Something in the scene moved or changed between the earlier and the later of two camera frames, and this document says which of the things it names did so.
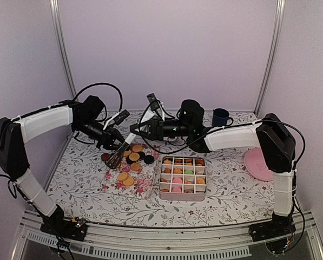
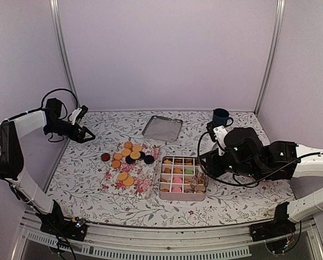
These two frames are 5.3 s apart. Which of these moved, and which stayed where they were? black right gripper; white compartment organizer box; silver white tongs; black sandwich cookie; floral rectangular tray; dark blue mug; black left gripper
Moved: silver white tongs; black right gripper; black left gripper
Stayed: white compartment organizer box; black sandwich cookie; floral rectangular tray; dark blue mug
